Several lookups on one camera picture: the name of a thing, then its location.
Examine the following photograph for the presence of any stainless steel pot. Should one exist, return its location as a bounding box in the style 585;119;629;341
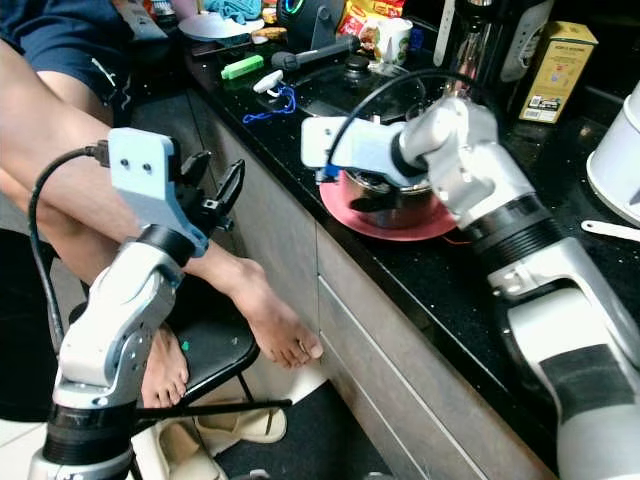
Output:
335;168;446;229

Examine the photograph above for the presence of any pink round plate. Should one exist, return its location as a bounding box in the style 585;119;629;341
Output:
318;170;461;242

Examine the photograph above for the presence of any black steel kitchen appliance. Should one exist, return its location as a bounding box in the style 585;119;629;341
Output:
435;0;556;101

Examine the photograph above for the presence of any orange rubber band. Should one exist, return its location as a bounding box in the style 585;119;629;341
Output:
445;225;476;246

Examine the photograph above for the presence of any glass pot lid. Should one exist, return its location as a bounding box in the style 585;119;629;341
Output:
290;55;431;126

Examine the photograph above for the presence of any green plastic lighter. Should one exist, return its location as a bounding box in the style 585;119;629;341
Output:
220;55;266;81

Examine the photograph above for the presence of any black chair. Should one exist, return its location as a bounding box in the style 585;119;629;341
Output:
0;255;296;421

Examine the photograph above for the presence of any white dinner plate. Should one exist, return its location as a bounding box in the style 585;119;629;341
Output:
175;12;261;43

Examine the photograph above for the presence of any white printed mug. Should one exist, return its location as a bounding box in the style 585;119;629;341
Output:
372;18;416;66

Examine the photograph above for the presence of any teal cloth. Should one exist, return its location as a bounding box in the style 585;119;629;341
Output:
203;0;264;23

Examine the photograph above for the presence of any red yellow snack packet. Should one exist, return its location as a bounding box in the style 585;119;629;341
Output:
338;0;406;39

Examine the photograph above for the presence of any grey wood cabinet front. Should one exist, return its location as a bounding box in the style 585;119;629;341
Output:
175;90;561;480

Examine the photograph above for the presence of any beige slipper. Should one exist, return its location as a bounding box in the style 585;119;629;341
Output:
160;420;226;480
195;405;289;446

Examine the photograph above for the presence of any yellow tea box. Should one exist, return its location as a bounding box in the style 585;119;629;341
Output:
520;20;599;124

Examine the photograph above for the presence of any white tiered plastic container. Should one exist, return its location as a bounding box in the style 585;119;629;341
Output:
585;80;640;226

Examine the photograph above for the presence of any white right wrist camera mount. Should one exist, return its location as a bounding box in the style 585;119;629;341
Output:
300;115;406;188

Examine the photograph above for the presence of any white tag with blue cord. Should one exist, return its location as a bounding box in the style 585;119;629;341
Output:
242;70;301;124

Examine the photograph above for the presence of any black speaker with ring light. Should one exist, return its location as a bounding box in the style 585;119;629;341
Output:
275;0;346;51

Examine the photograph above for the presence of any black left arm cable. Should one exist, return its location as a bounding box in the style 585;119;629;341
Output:
28;143;113;356

